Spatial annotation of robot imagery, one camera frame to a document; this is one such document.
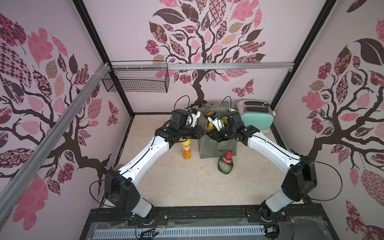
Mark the orange bottle yellow cap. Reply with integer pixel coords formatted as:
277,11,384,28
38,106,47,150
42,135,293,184
207,123,215,133
182,139,191,160

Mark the dark green bottle red cap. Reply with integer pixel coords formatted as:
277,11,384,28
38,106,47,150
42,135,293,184
218,152,234,175

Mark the mint green toaster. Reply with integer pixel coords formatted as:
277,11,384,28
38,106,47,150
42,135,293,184
236,100,276,133

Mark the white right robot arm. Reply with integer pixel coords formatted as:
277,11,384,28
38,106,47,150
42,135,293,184
217,126,318,222

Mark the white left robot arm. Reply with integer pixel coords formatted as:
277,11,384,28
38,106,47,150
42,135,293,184
105,125,207,224

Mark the grey-green shopping bag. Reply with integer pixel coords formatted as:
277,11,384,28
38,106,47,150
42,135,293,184
196,101,241,159

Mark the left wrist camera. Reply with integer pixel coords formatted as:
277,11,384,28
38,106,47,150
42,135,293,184
171,109,201,127

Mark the black wire basket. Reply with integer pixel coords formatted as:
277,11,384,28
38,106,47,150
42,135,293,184
103,60,170,93

